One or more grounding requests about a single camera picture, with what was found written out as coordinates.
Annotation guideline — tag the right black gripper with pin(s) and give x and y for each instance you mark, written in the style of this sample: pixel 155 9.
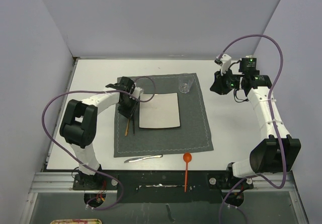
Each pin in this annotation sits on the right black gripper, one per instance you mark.
pixel 218 86

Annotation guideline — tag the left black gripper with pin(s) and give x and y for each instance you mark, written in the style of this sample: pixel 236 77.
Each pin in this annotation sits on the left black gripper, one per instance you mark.
pixel 129 113

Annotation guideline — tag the gold fork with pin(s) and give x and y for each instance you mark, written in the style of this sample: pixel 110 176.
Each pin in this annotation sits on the gold fork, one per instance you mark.
pixel 127 127

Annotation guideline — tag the white square plate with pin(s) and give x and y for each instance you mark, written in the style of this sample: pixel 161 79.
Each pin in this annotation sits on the white square plate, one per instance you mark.
pixel 161 112

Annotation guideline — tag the clear plastic cup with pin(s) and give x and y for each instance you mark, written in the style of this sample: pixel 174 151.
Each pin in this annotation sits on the clear plastic cup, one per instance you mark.
pixel 185 82

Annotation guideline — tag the dark grey cloth placemat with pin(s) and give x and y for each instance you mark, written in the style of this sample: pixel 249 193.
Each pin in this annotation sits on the dark grey cloth placemat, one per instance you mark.
pixel 192 136

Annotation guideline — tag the silver table knife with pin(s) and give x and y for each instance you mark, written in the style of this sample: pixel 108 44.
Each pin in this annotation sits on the silver table knife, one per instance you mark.
pixel 132 160

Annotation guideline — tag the orange plastic spoon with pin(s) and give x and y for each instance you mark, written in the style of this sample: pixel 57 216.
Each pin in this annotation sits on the orange plastic spoon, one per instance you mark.
pixel 187 157

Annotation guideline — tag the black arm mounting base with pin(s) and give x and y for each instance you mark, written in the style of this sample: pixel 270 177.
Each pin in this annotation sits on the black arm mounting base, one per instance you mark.
pixel 165 186

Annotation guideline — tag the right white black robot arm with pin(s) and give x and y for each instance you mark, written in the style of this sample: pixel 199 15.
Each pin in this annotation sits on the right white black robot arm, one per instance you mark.
pixel 278 150

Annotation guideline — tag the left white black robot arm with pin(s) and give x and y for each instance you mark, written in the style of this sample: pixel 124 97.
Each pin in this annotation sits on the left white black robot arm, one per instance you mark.
pixel 79 123

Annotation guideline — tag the floral tray edge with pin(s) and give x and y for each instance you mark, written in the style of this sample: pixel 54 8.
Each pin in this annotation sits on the floral tray edge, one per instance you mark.
pixel 77 221

